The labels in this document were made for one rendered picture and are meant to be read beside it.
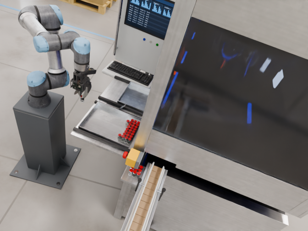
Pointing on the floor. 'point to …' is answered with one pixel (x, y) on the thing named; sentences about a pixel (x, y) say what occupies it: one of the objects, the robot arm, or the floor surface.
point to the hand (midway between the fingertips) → (83, 94)
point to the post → (160, 82)
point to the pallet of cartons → (93, 4)
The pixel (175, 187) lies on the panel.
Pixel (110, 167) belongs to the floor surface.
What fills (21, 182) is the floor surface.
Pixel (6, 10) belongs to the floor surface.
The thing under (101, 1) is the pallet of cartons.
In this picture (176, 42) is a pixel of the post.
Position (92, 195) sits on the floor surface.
